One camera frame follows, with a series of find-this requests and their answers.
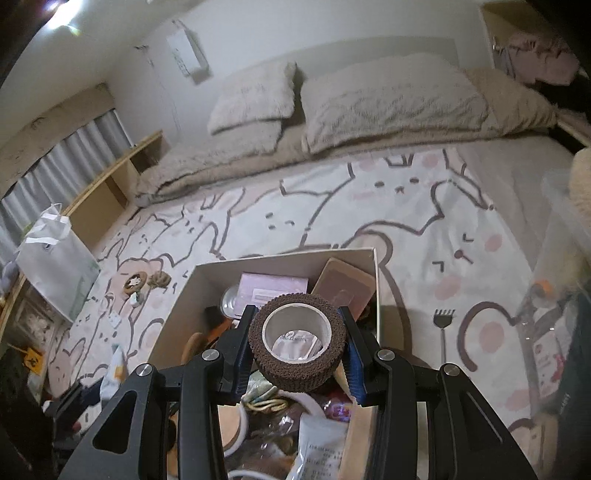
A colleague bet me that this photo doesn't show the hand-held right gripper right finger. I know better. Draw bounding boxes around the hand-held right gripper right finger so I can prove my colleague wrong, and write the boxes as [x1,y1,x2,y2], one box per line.
[338,305,539,480]

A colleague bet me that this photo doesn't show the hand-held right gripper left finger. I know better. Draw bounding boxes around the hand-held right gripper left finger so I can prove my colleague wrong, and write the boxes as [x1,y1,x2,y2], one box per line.
[58,305,258,480]

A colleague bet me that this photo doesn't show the large white ring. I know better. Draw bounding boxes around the large white ring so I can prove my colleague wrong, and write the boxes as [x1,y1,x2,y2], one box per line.
[222,405,252,464]

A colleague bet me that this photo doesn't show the brown tape roll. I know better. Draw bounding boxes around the brown tape roll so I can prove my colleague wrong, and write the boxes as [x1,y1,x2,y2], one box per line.
[248,292,348,394]

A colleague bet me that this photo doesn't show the white cardboard box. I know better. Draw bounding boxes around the white cardboard box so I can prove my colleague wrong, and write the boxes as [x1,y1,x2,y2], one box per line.
[148,248,384,480]

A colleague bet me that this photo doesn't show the round wooden lid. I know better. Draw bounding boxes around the round wooden lid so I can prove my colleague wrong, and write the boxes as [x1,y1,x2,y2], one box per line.
[182,331,210,366]

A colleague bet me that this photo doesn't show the white printed packet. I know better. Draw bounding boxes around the white printed packet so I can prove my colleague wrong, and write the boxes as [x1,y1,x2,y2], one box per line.
[297,414,351,480]

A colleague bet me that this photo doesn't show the round silver lid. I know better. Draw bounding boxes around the round silver lid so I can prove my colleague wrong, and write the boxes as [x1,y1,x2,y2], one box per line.
[220,285,253,319]

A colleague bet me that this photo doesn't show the pink box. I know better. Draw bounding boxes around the pink box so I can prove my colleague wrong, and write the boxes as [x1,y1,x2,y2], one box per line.
[239,272,310,306]

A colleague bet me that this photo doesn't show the brown rectangular block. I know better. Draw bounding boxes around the brown rectangular block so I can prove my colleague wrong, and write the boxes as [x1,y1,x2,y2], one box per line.
[310,257,376,319]

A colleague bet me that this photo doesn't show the black rake back scratcher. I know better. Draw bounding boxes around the black rake back scratcher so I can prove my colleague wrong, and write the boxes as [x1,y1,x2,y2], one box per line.
[431,309,456,366]

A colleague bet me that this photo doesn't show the printed bunny blanket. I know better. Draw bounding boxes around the printed bunny blanket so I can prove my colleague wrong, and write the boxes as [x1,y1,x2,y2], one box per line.
[46,147,574,480]

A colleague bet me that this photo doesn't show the yellow black sign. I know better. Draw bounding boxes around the yellow black sign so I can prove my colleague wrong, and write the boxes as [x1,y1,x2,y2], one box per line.
[20,348,46,371]

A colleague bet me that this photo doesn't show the white tote bag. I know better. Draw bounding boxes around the white tote bag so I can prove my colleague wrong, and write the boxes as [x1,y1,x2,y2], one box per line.
[16,203,102,325]

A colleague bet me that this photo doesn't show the doll display case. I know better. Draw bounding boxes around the doll display case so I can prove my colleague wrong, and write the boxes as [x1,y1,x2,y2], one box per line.
[0,281,64,357]

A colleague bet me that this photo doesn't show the wooden bedside shelf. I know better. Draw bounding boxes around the wooden bedside shelf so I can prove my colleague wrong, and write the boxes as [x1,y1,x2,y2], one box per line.
[62,130,165,253]

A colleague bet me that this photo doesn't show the clear plastic storage bin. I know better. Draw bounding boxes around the clear plastic storage bin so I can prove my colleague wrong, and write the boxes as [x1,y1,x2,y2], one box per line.
[514,167,591,408]

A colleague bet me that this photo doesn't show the small fluffy beige pillow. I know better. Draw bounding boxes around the small fluffy beige pillow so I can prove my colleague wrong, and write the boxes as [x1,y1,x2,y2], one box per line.
[207,61,299,136]

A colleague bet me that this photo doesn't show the grey curtain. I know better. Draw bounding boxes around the grey curtain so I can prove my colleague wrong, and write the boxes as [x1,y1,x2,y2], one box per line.
[0,110,135,274]

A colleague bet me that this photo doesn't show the large quilted beige pillow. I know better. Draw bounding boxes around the large quilted beige pillow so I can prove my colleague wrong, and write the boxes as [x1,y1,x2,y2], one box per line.
[300,52,491,156]

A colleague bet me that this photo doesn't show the beige plush toy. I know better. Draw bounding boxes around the beige plush toy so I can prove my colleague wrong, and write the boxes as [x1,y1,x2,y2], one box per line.
[570,146,591,209]

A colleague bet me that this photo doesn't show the beige quilt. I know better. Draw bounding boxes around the beige quilt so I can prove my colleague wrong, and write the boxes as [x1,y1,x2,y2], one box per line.
[133,68,563,209]

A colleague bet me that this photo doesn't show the beige printed curtain valance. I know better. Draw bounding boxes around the beige printed curtain valance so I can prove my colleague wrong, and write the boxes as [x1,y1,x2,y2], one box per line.
[0,85,117,205]

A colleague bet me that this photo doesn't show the beige bed headboard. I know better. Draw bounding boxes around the beige bed headboard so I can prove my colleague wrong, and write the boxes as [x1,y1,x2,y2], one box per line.
[203,36,459,94]

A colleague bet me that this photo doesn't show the pile of clothes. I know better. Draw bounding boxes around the pile of clothes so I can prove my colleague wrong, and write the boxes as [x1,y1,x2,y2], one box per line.
[496,31,583,87]

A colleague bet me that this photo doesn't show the white hanging wall banner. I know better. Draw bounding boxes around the white hanging wall banner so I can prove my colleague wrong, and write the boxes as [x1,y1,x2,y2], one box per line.
[165,20,209,84]

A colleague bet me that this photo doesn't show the wall alcove shelf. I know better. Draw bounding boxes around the wall alcove shelf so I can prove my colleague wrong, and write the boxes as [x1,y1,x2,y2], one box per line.
[479,0,591,93]

